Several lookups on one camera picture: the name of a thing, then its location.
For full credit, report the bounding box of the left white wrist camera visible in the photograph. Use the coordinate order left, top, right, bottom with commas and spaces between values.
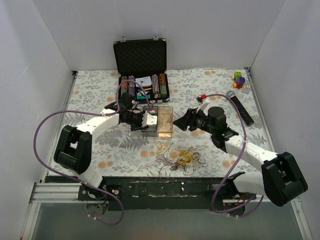
141, 112, 158, 127

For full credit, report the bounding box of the teal card box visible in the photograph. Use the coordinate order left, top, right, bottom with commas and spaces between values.
136, 91, 151, 100

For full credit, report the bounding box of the white playing card deck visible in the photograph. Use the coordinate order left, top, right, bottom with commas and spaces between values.
135, 76, 153, 88

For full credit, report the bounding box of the black handheld microphone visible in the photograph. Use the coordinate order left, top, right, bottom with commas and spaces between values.
226, 90, 255, 126

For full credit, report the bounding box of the floral table mat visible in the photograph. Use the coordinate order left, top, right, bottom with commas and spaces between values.
62, 69, 273, 177

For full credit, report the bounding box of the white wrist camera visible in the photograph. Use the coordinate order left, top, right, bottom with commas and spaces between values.
196, 94, 210, 114
141, 112, 158, 127

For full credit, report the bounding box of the clear plastic organizer box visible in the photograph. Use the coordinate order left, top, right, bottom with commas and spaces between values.
125, 105, 174, 138

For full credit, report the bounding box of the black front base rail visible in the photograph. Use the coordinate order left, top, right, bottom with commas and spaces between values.
44, 175, 246, 211

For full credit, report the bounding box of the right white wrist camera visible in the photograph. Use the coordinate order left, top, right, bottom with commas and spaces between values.
196, 94, 210, 114

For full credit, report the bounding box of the grey poker chip row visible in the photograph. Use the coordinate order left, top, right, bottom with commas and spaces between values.
151, 74, 160, 99

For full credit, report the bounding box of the purple poker chip row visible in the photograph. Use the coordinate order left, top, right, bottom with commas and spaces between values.
128, 75, 136, 98

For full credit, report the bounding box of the colourful toy block train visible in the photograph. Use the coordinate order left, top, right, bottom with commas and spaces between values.
231, 71, 246, 89

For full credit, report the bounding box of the dark brown thin wire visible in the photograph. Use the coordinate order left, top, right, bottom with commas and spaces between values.
147, 142, 209, 177

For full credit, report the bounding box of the black poker chip case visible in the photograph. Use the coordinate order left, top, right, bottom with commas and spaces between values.
113, 36, 170, 104

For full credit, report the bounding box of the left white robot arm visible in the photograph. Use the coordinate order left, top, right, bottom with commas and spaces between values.
53, 93, 157, 200

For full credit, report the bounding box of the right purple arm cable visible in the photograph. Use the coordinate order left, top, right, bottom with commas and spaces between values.
199, 93, 264, 217

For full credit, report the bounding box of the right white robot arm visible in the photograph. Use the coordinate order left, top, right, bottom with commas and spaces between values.
173, 106, 308, 207

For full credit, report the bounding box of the orange green chip row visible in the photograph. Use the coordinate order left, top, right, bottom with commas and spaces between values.
158, 73, 168, 98

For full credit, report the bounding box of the orange poker chip row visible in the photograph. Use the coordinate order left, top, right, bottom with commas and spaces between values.
120, 76, 128, 95

